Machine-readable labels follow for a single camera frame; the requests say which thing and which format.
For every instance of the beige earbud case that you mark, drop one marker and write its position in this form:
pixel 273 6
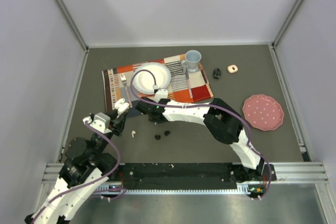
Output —
pixel 232 69

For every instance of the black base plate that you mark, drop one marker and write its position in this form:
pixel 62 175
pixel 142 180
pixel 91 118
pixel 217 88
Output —
pixel 186 176

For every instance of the black earbud case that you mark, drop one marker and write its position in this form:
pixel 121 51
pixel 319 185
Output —
pixel 217 73

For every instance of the knife with pink handle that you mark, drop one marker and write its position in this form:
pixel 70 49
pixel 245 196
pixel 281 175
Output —
pixel 188 83

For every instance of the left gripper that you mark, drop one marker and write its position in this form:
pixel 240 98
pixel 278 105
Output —
pixel 118 121

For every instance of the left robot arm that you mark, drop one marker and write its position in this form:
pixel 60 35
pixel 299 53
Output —
pixel 88 164

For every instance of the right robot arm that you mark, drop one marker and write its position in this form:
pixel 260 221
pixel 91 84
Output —
pixel 223 122

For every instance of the aluminium frame rail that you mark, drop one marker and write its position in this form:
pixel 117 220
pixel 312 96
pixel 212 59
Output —
pixel 286 173

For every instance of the patchwork placemat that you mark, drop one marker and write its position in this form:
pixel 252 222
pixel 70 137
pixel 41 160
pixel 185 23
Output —
pixel 177 89

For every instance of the light blue mug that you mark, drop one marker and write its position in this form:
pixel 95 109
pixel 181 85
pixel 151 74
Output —
pixel 192 60

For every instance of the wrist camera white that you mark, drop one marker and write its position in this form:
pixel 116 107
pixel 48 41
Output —
pixel 159 93
pixel 99 122

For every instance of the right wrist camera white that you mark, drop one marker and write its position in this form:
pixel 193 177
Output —
pixel 159 93

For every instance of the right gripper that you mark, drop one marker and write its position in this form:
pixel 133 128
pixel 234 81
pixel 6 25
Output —
pixel 150 118

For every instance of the white paper plate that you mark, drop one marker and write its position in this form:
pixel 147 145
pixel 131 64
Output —
pixel 146 74

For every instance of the white earbud charging case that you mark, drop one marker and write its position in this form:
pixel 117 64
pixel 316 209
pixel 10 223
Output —
pixel 121 106

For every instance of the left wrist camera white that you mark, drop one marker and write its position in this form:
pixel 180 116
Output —
pixel 99 122

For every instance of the pink dotted plate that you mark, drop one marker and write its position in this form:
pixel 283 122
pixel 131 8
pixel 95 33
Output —
pixel 263 112

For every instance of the fork with pink handle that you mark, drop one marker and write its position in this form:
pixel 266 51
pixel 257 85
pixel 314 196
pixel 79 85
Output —
pixel 124 82

